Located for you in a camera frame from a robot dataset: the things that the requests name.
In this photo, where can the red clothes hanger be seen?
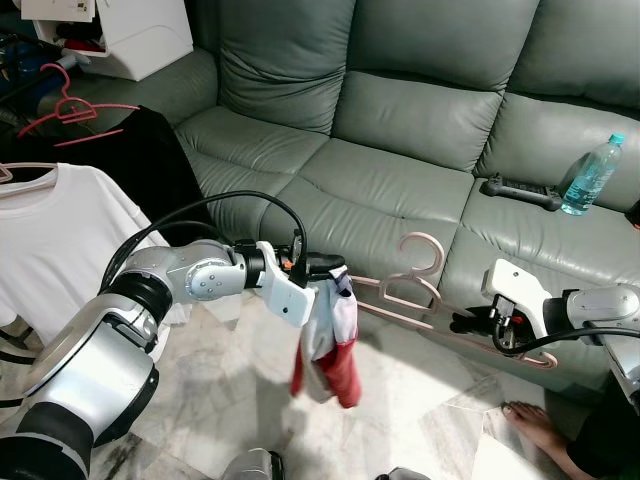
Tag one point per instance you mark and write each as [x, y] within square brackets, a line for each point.
[70, 112]

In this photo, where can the clear plastic water bottle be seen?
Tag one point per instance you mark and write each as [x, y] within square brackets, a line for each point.
[590, 180]

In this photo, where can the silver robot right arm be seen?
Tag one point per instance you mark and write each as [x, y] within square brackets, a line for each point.
[600, 305]

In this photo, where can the white t-shirt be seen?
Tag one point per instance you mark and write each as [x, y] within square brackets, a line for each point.
[60, 260]

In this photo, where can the grey green leather sofa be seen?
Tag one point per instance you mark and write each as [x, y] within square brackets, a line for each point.
[400, 120]

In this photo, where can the robot right leg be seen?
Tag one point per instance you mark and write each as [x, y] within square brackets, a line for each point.
[408, 473]

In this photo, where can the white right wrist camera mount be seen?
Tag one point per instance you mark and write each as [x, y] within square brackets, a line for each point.
[515, 285]

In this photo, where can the white open box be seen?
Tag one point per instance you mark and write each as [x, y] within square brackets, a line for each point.
[140, 40]

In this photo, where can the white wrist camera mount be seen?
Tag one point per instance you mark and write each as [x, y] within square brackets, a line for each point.
[285, 295]
[515, 285]

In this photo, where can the black garment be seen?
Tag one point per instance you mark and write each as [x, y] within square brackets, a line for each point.
[130, 170]

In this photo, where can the red and white garment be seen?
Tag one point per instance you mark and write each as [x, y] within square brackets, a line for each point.
[330, 370]

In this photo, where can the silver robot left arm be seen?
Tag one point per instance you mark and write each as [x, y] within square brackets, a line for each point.
[100, 370]

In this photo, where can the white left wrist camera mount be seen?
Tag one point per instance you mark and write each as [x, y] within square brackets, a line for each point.
[285, 295]

